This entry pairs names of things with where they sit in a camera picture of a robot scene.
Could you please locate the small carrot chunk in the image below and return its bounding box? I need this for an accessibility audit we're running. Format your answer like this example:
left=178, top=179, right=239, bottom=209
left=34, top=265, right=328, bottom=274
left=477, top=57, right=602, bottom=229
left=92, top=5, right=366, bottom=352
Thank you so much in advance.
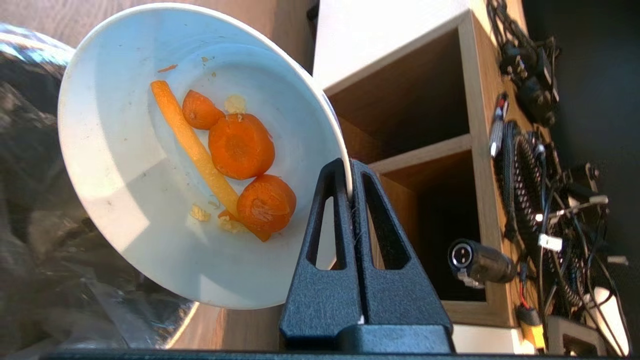
left=181, top=89, right=226, bottom=131

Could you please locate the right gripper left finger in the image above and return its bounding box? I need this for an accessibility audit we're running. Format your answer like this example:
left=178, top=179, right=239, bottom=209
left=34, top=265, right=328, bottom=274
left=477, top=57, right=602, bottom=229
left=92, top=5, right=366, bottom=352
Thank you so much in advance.
left=279, top=158, right=362, bottom=350

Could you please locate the wooden shelf cabinet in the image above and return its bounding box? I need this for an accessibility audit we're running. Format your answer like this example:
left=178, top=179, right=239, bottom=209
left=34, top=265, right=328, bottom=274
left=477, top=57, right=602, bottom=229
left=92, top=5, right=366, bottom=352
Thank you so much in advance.
left=313, top=0, right=538, bottom=354

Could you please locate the white oval device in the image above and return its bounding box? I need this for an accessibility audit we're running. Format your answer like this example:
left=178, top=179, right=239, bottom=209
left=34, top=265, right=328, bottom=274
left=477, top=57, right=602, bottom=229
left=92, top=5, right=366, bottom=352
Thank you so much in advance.
left=582, top=286, right=630, bottom=357

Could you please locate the black cable bundle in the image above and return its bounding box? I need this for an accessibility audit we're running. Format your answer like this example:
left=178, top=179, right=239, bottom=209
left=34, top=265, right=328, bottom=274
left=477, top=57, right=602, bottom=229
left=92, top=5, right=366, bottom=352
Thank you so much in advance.
left=486, top=0, right=632, bottom=357

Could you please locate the long carrot stick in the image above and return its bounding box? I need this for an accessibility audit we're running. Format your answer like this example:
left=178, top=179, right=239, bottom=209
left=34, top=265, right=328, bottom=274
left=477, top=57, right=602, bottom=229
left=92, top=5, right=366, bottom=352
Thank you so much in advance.
left=150, top=80, right=241, bottom=217

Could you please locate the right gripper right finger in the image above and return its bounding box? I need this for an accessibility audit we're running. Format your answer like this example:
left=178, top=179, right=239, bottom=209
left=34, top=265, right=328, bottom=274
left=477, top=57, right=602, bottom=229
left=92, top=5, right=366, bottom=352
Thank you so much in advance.
left=350, top=159, right=454, bottom=354

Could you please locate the large round carrot slice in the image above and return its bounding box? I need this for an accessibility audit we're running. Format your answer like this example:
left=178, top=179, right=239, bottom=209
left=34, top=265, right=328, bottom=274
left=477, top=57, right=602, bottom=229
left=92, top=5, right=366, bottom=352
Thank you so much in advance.
left=208, top=113, right=276, bottom=181

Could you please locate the black cylindrical connector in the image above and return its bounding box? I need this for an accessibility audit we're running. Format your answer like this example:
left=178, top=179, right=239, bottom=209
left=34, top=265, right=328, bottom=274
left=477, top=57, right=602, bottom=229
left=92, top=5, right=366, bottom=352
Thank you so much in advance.
left=447, top=239, right=517, bottom=290

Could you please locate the yellow connector plug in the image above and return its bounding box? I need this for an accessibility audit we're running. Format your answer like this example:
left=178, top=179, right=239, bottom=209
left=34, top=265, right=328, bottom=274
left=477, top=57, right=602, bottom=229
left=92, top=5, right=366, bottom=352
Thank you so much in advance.
left=515, top=304, right=547, bottom=350

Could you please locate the white round dish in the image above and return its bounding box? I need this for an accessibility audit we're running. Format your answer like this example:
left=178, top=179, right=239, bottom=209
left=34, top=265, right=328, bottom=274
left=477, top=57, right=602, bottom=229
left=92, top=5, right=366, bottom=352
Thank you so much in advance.
left=57, top=3, right=353, bottom=310

